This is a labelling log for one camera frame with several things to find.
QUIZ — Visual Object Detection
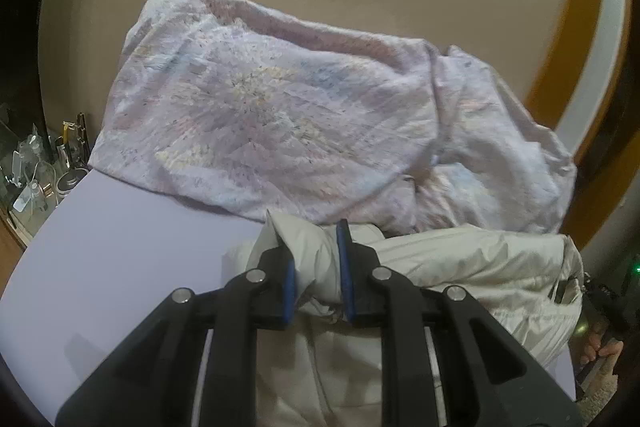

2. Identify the beige shaggy rug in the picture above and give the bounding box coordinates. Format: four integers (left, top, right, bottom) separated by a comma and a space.
577, 369, 623, 405

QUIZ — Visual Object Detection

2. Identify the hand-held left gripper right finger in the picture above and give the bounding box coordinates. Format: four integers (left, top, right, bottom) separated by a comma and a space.
336, 219, 583, 427

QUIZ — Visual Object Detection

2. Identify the cream puffer jacket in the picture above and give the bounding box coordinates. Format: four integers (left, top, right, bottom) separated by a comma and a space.
222, 209, 586, 427

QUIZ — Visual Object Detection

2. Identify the dark panel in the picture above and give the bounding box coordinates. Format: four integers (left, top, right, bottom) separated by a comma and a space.
0, 0, 62, 152

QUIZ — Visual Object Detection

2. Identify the wooden nightstand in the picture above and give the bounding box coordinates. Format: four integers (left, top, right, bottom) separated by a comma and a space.
0, 202, 38, 253

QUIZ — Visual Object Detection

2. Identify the person's right hand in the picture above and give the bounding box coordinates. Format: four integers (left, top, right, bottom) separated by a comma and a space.
580, 324, 625, 370

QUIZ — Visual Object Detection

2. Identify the cluster of cosmetic bottles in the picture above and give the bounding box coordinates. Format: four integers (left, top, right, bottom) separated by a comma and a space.
0, 112, 91, 215

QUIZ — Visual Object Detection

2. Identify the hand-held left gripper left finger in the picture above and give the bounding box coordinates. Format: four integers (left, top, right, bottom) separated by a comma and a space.
55, 234, 301, 427

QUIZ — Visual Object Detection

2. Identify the silver round tin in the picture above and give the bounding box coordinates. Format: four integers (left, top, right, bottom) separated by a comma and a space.
56, 171, 86, 202

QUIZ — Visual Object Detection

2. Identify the wooden door frame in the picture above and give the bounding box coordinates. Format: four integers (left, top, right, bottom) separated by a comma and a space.
520, 0, 640, 248

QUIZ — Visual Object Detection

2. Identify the pastel floral quilt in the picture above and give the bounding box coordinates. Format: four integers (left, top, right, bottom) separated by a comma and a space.
87, 0, 578, 238

